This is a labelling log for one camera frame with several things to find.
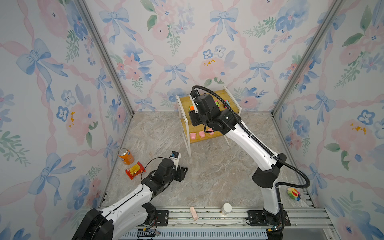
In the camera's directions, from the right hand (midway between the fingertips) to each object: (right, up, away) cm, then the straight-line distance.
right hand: (194, 110), depth 74 cm
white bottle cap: (+15, -47, -3) cm, 49 cm away
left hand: (-6, -30, +10) cm, 32 cm away
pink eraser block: (0, -50, 0) cm, 50 cm away
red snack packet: (-34, -33, +13) cm, 49 cm away
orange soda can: (-39, -25, +11) cm, 47 cm away
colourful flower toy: (+54, -44, +7) cm, 70 cm away
